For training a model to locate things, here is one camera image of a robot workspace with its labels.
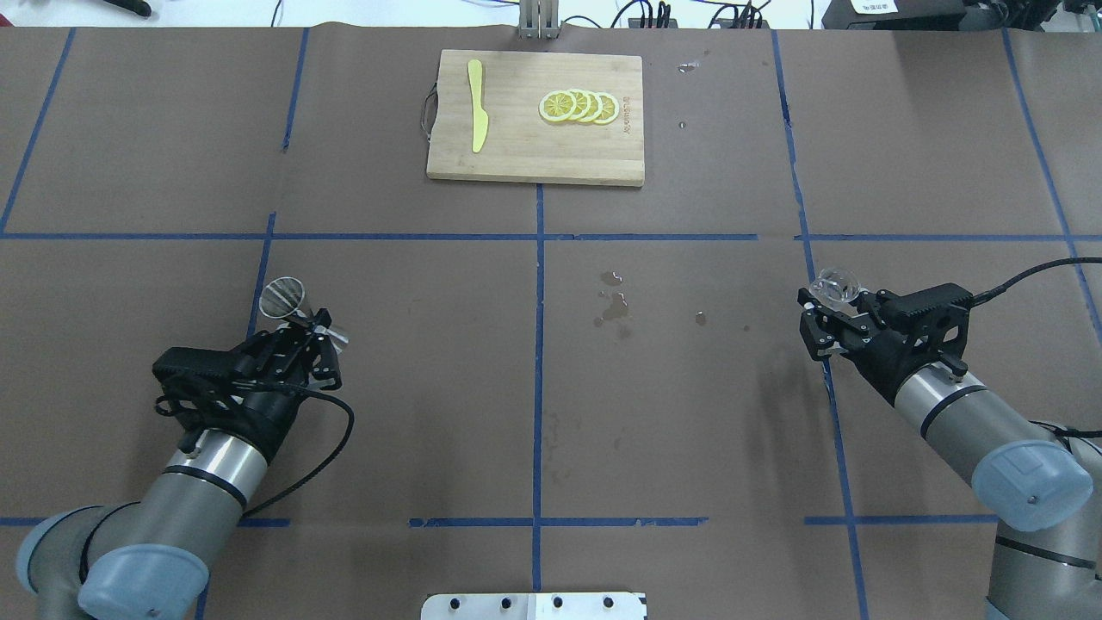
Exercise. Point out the steel double jigger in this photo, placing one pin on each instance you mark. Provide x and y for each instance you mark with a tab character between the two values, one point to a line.
285	299

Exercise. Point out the bamboo cutting board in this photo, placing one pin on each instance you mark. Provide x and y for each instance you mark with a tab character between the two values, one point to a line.
521	146

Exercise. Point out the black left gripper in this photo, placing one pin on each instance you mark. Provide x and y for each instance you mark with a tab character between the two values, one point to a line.
263	412

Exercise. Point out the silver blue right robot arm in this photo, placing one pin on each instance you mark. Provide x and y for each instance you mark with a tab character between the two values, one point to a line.
1041	480

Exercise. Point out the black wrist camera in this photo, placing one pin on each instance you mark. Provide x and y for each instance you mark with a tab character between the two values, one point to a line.
200	382
932	320

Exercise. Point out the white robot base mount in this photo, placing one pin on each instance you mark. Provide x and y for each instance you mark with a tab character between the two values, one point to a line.
536	605

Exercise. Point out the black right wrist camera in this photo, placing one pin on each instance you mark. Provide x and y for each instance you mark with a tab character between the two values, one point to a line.
932	320

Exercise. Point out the aluminium frame post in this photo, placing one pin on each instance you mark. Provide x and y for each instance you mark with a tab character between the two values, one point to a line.
539	19

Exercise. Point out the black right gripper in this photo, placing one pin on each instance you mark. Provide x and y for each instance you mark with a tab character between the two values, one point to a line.
880	355

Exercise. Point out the brown paper table cover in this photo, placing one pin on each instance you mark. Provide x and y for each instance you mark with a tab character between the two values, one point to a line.
556	388

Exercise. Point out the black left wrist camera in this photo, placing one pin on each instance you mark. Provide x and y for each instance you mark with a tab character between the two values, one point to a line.
200	382

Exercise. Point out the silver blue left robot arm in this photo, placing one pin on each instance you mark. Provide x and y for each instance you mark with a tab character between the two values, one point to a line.
151	558

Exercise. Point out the yellow plastic knife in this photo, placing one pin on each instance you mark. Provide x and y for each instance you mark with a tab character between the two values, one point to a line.
480	118

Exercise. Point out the clear glass cup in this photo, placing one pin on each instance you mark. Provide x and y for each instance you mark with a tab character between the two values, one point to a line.
837	288

